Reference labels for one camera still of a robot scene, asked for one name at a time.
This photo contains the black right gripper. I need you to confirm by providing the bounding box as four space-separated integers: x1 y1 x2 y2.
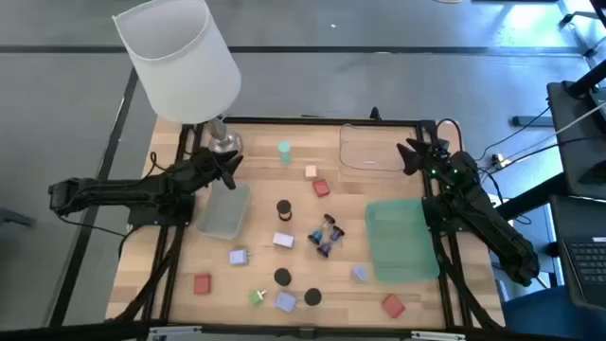
396 136 458 178

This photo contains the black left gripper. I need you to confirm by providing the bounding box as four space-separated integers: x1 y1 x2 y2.
189 147 245 191

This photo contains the teal capped hourglass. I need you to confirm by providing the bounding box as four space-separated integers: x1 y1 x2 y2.
277 140 293 166

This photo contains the orange sand hourglass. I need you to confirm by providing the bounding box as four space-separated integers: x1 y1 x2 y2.
276 199 294 223

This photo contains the white box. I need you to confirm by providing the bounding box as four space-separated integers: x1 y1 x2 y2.
272 231 295 250

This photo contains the blue sand hourglass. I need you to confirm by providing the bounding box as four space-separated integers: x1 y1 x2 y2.
307 213 337 246

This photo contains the chrome lamp base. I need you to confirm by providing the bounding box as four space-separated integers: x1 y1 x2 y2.
206 116 243 155

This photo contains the clear plastic tray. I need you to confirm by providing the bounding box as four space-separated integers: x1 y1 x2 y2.
338 122 418 179

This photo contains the grey plastic bin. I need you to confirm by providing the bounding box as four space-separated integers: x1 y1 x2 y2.
196 180 252 241

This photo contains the green translucent tray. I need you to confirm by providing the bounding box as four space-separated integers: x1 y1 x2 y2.
364 197 441 284

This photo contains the white lamp shade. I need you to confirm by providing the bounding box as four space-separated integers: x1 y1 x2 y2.
112 0 242 125

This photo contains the white power adapter plug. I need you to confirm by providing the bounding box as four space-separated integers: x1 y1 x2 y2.
275 291 298 314

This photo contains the black side desk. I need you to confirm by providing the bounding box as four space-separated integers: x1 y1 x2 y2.
546 80 606 200

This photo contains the black computer mouse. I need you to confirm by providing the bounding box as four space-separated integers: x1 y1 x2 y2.
579 160 606 187

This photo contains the blue chair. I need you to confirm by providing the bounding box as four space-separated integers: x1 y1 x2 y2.
501 283 606 341

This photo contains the black laptop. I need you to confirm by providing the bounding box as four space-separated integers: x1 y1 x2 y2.
558 236 606 314

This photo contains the black aluminium table frame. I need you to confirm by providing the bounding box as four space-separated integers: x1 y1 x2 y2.
108 116 508 341

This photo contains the white cable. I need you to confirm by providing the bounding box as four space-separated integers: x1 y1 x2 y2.
553 101 606 138

